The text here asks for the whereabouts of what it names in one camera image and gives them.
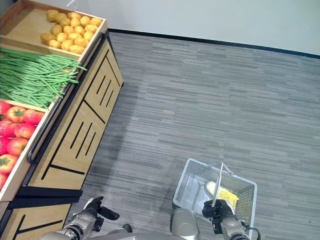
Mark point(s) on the dark robot foot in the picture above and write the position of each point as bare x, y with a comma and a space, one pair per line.
127, 228

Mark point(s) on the wooden produce display stand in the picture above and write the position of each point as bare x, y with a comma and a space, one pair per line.
75, 155

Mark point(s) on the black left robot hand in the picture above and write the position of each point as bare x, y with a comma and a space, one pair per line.
93, 206

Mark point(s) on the yellow potato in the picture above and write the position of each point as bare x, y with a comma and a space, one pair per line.
75, 36
88, 35
62, 37
60, 17
68, 29
52, 15
75, 22
76, 49
79, 30
65, 22
91, 28
67, 44
47, 38
95, 21
81, 41
84, 20
56, 29
74, 15
55, 43

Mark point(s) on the silver robot leg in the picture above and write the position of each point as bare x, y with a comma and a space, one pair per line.
183, 222

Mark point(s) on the yellow packet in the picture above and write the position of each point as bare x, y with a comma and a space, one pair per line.
228, 196

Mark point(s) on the clear plastic shopping basket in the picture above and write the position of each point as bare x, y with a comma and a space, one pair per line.
185, 185

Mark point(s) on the green bean pile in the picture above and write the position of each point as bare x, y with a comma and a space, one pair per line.
27, 75

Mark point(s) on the black wall baseboard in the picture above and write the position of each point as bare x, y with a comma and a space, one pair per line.
200, 39

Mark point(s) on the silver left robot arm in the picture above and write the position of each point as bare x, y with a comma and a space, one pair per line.
72, 232

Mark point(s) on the silver robot torso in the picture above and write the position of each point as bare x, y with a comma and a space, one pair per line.
130, 236

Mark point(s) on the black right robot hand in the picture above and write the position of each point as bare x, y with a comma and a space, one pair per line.
220, 208

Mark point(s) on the red tomato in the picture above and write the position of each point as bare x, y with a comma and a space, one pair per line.
17, 146
16, 114
3, 145
4, 107
25, 130
33, 116
2, 180
7, 163
7, 128

